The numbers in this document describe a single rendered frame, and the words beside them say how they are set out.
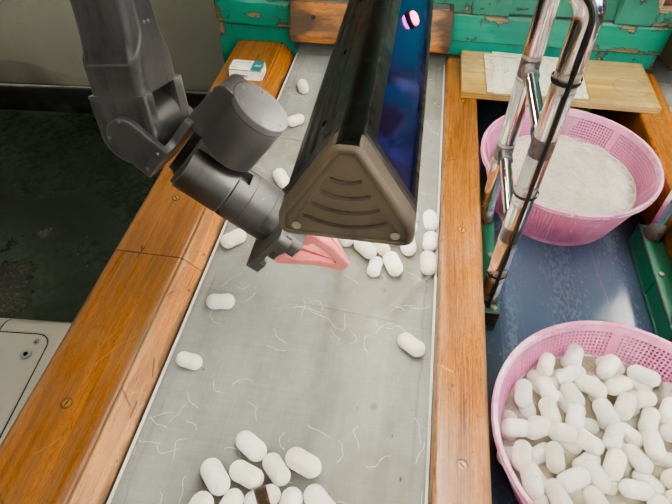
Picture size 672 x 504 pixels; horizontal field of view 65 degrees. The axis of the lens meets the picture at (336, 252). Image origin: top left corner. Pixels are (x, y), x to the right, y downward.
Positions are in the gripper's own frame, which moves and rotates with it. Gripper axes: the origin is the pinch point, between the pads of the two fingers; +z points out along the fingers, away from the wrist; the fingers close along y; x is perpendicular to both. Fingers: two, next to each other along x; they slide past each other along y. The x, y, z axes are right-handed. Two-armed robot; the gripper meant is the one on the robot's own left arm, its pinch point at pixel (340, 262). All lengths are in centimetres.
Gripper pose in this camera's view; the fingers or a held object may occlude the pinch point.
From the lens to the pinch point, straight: 58.5
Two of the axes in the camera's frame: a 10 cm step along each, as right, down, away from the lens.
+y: 1.6, -7.3, 6.7
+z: 7.7, 5.1, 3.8
